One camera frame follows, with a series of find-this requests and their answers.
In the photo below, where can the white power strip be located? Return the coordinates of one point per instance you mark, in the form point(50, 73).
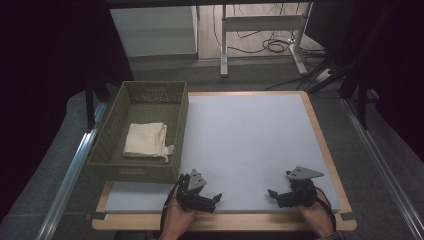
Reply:
point(324, 75)

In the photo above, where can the dark curtain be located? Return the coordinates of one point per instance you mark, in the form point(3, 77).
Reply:
point(400, 66)
point(43, 83)

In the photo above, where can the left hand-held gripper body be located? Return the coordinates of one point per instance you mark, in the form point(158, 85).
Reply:
point(188, 200)

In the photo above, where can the white cabinet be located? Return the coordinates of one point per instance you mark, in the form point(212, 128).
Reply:
point(153, 31)

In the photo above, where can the green woven plastic basket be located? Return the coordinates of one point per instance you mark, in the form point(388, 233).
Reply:
point(106, 156)

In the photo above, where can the black metal stand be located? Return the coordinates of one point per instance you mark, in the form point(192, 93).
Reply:
point(361, 106)
point(89, 106)

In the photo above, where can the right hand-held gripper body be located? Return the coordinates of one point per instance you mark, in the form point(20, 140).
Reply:
point(305, 193)

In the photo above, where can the person's left hand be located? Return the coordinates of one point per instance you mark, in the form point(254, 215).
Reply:
point(175, 223)

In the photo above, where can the grey foam mat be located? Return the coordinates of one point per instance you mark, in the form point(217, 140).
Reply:
point(250, 133)

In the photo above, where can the aluminium rail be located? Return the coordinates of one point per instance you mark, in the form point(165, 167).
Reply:
point(71, 176)
point(383, 166)

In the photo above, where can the white desk frame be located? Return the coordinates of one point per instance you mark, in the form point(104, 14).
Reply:
point(260, 23)

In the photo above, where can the cream cloth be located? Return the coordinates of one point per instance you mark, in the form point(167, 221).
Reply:
point(145, 140)

